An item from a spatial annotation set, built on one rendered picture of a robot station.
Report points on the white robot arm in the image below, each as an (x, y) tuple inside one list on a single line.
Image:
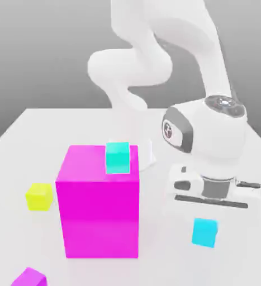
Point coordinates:
[(219, 134)]

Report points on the small purple cube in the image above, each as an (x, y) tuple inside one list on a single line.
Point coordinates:
[(29, 278)]

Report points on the small yellow cube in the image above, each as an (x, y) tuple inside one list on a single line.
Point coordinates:
[(39, 197)]

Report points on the small cyan cube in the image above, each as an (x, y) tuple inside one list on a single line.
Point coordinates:
[(204, 233)]

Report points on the small turquoise cube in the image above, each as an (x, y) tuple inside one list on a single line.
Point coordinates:
[(118, 159)]

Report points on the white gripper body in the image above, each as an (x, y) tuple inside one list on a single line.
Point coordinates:
[(210, 206)]

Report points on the large magenta box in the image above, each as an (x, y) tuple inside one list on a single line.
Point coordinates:
[(99, 212)]

